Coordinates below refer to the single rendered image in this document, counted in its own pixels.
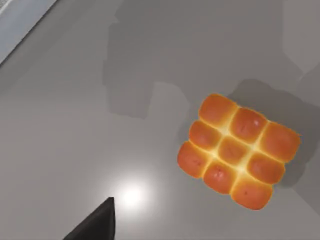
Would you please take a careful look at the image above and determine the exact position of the orange pull-apart bread loaf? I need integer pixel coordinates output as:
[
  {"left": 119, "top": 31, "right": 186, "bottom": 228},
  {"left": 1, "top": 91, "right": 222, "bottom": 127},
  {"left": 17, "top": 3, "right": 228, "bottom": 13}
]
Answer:
[{"left": 176, "top": 92, "right": 302, "bottom": 211}]

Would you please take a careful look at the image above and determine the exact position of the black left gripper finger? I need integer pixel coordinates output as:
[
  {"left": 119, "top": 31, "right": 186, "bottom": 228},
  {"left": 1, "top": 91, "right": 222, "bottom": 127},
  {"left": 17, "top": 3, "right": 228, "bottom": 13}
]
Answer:
[{"left": 62, "top": 196, "right": 118, "bottom": 240}]

